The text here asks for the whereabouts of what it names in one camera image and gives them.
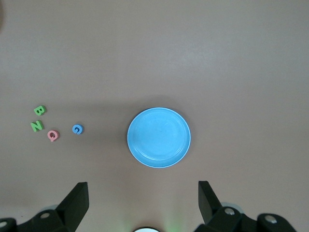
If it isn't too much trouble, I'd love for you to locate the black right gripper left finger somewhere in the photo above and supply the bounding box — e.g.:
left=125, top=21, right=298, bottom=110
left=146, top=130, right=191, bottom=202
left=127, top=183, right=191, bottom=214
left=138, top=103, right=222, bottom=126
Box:
left=0, top=182, right=89, bottom=232

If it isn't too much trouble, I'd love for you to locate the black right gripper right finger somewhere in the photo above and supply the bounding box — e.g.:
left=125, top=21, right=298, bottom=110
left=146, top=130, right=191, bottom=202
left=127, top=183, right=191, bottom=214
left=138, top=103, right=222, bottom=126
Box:
left=197, top=180, right=298, bottom=232

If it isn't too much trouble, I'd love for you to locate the green foam letter N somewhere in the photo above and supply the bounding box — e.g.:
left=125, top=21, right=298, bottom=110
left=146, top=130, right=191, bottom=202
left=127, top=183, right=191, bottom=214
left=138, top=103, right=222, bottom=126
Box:
left=30, top=120, right=44, bottom=132

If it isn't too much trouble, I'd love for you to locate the blue plate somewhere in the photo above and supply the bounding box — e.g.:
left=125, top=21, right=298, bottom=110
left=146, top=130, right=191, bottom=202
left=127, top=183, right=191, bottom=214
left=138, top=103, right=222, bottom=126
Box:
left=127, top=107, right=191, bottom=169

